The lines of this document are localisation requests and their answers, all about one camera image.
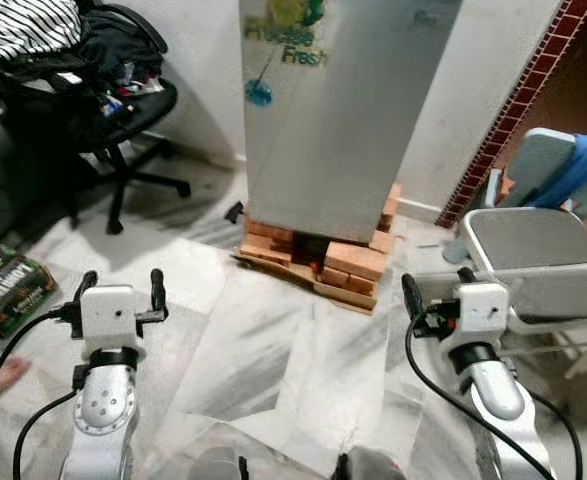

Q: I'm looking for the grey fridge door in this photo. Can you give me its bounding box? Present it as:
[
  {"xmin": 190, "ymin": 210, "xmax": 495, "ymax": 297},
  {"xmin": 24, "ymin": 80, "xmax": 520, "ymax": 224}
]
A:
[{"xmin": 238, "ymin": 0, "xmax": 464, "ymax": 247}]

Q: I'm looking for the dark green printed package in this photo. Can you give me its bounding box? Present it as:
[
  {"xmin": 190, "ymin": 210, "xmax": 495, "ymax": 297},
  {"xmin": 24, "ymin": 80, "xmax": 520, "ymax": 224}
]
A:
[{"xmin": 0, "ymin": 244, "xmax": 60, "ymax": 338}]

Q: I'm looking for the grey white folding chair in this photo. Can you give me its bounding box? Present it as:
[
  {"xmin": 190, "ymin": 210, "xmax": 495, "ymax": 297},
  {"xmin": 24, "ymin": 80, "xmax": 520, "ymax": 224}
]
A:
[{"xmin": 413, "ymin": 205, "xmax": 587, "ymax": 382}]

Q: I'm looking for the grey padded chair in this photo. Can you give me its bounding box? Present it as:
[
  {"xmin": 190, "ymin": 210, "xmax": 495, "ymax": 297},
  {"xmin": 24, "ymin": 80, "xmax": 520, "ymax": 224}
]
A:
[{"xmin": 487, "ymin": 127, "xmax": 587, "ymax": 212}]

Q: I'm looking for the blue cloth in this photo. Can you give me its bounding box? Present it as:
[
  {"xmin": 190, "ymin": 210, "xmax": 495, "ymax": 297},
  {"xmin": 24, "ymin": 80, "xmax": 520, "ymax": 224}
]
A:
[{"xmin": 541, "ymin": 132, "xmax": 587, "ymax": 207}]

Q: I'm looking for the grey right robot leg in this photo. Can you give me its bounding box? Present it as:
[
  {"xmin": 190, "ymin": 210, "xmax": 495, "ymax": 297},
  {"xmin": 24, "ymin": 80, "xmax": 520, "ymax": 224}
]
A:
[{"xmin": 332, "ymin": 446, "xmax": 405, "ymax": 480}]

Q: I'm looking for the grey robot leg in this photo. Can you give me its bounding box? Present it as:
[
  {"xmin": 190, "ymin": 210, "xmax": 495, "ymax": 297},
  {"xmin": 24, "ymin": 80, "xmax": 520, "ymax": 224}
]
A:
[
  {"xmin": 187, "ymin": 446, "xmax": 250, "ymax": 480},
  {"xmin": 332, "ymin": 446, "xmax": 405, "ymax": 480}
]

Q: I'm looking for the black office chair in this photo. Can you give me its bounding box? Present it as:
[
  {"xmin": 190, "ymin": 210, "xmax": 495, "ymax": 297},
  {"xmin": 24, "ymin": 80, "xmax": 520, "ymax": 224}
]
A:
[{"xmin": 0, "ymin": 0, "xmax": 193, "ymax": 237}]

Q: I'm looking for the grey left robot leg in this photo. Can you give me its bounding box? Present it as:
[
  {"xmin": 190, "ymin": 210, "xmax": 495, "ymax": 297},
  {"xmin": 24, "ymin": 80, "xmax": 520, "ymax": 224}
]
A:
[{"xmin": 187, "ymin": 446, "xmax": 250, "ymax": 480}]

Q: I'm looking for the black clothes pile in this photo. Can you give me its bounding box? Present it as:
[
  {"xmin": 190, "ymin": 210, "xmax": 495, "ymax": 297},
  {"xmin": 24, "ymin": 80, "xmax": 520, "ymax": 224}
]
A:
[{"xmin": 0, "ymin": 8, "xmax": 166, "ymax": 127}]

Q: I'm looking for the black white striped cloth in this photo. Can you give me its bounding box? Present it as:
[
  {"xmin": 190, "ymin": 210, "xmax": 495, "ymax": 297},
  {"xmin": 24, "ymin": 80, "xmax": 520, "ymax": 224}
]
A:
[{"xmin": 0, "ymin": 0, "xmax": 85, "ymax": 64}]

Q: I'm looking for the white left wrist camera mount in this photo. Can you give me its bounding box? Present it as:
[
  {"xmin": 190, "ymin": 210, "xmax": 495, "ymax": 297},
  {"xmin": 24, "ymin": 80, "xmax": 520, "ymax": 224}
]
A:
[{"xmin": 79, "ymin": 284, "xmax": 140, "ymax": 347}]

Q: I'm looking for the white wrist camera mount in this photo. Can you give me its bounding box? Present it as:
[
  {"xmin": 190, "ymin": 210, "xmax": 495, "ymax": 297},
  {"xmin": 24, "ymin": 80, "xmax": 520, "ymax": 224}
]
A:
[
  {"xmin": 79, "ymin": 284, "xmax": 140, "ymax": 347},
  {"xmin": 452, "ymin": 282, "xmax": 512, "ymax": 347}
]

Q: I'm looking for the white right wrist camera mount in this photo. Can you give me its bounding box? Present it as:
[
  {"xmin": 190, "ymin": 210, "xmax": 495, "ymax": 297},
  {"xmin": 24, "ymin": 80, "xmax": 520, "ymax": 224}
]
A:
[{"xmin": 452, "ymin": 282, "xmax": 512, "ymax": 347}]

